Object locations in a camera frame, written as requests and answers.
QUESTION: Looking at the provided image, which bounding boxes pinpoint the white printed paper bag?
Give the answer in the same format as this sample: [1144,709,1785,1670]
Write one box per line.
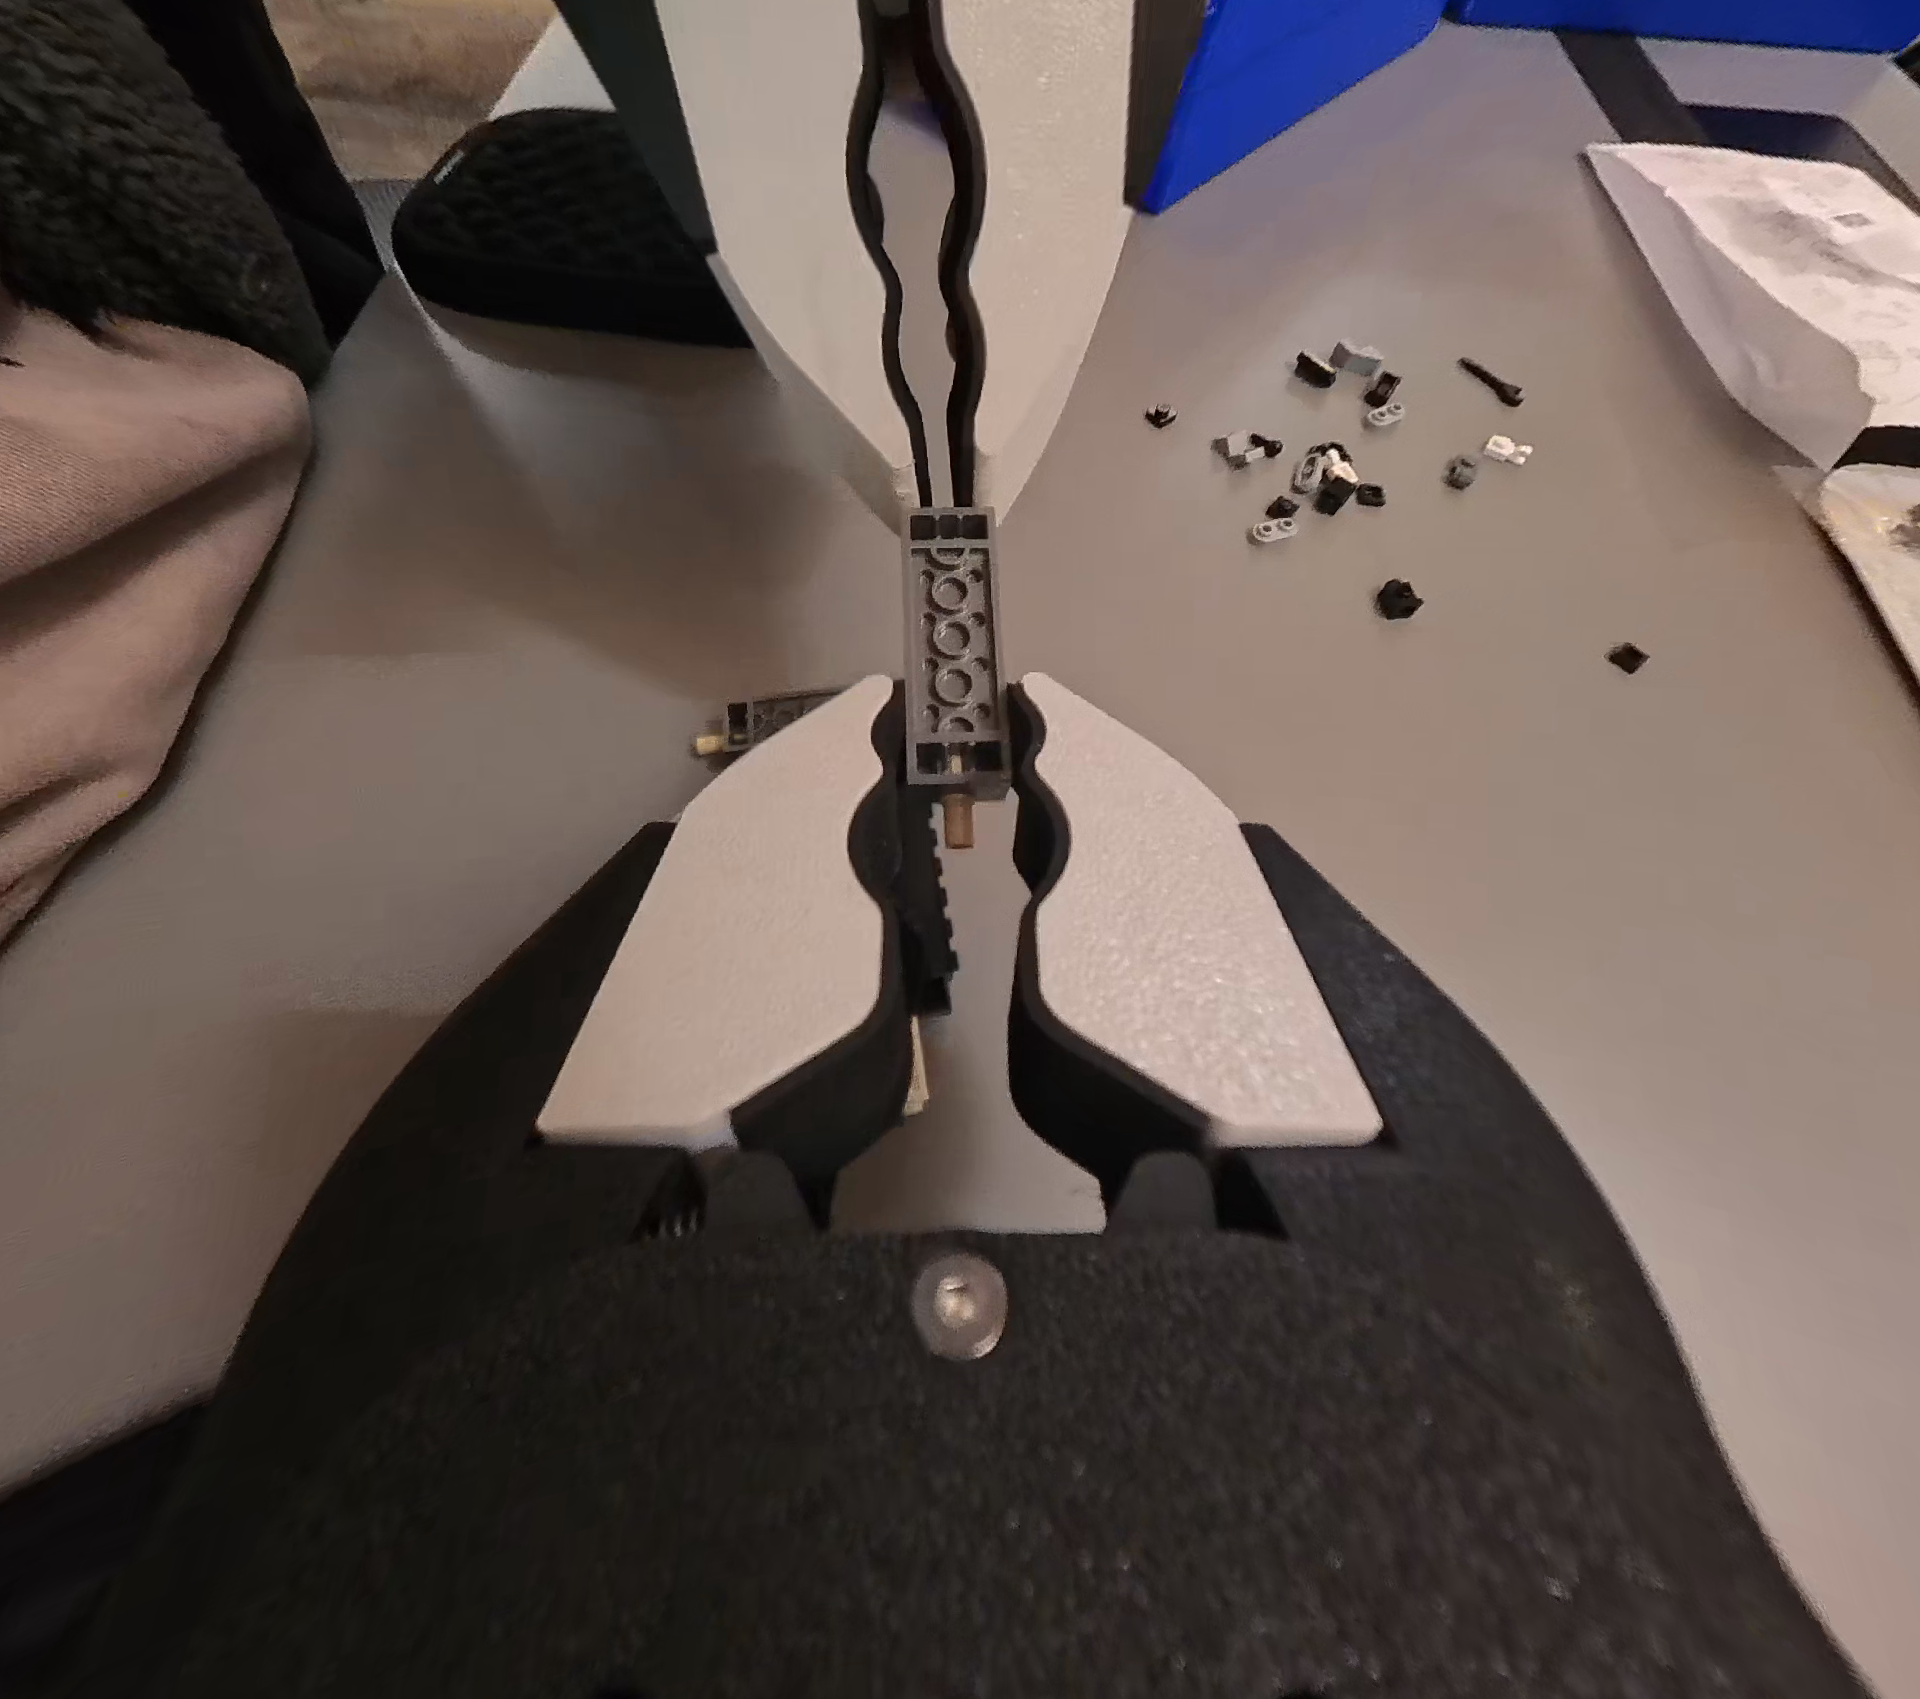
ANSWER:
[1585,139,1920,473]

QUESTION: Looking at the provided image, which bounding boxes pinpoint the clear bag of black gears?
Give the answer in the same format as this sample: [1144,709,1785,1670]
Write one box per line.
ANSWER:
[1777,461,1920,695]

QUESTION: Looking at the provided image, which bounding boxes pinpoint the person's black fleece jacket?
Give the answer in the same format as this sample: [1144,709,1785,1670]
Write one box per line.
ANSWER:
[0,0,392,381]

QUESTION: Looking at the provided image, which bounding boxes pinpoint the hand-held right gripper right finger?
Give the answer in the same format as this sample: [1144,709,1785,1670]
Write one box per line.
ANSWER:
[1009,673,1383,1187]

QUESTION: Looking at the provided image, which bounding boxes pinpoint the scattered small toy bricks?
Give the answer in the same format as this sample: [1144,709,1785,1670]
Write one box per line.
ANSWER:
[1142,333,1653,677]

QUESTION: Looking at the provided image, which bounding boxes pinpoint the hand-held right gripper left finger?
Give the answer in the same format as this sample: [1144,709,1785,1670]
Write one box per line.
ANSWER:
[537,675,923,1187]

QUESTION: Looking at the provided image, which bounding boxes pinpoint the person's beige shirt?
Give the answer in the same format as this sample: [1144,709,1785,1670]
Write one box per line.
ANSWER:
[0,273,318,943]

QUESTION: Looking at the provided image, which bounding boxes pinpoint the dark toy brick assembly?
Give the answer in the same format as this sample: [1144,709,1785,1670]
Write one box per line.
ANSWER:
[695,691,959,1119]

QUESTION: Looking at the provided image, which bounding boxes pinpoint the black diamond-textured object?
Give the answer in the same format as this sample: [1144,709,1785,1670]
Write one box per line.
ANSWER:
[392,111,756,353]

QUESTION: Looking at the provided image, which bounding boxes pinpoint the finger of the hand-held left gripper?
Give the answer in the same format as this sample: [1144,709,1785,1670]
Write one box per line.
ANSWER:
[619,0,925,515]
[912,0,1154,515]

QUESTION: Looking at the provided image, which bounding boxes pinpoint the grey desk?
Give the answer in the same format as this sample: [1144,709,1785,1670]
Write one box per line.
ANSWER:
[0,19,1920,1699]

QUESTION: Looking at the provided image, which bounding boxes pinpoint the dark grey toy axle brick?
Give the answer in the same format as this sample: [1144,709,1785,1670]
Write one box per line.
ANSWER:
[900,509,1012,783]

